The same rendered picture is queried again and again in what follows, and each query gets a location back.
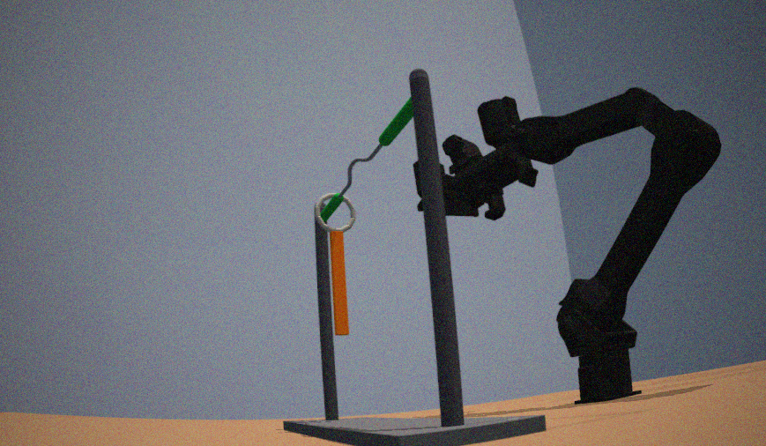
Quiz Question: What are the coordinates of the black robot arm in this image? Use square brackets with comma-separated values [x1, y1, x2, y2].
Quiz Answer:
[477, 87, 721, 405]

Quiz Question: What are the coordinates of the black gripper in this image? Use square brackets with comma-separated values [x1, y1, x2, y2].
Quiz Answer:
[413, 154, 505, 220]

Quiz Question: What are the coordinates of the grey ring with orange handle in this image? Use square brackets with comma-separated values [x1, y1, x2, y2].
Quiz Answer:
[316, 193, 356, 336]

